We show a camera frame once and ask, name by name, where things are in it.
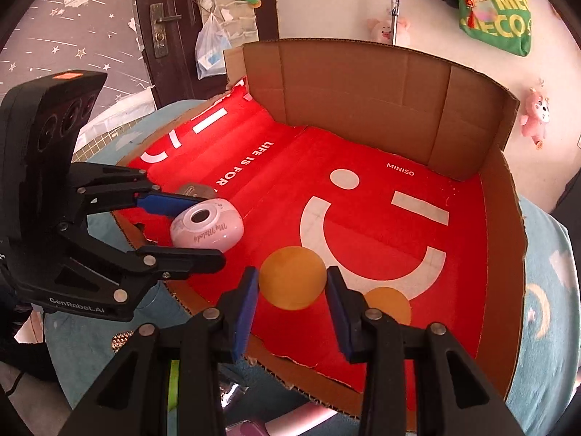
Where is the pink round mirror case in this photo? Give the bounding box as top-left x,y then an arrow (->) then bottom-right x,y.
170,198 -> 244,252

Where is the orange round soap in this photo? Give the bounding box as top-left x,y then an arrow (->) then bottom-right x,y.
259,246 -> 327,311
364,286 -> 412,325

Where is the gold studded cylinder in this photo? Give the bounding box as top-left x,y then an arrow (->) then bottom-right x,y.
111,331 -> 134,353

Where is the pink nail polish bottle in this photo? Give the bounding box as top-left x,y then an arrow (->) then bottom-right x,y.
226,420 -> 269,436

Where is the yellow green duck toy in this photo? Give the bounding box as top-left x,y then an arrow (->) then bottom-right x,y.
167,360 -> 179,411

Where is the teal fleece blanket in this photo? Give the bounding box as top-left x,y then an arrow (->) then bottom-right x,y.
42,99 -> 581,436

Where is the dark brown door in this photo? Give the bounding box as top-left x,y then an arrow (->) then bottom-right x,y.
135,0 -> 280,107

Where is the red Miniso bag liner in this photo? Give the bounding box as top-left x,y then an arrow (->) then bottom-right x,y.
124,87 -> 488,412

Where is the white plastic bag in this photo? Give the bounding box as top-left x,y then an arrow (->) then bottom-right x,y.
195,14 -> 231,80

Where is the beige hanging organizer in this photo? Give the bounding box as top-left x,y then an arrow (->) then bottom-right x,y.
196,0 -> 259,47

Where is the pink fox plush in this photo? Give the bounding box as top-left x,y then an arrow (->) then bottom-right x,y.
520,88 -> 550,150

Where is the pink pig plush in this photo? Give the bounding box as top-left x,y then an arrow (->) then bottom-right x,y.
366,18 -> 411,47

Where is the orange capped metal tube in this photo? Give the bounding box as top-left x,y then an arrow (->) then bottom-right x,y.
390,0 -> 400,45

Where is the green tote bag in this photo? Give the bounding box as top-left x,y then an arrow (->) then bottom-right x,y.
459,0 -> 532,57

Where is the door handle plate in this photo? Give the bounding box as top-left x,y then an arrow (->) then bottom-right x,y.
150,3 -> 182,58

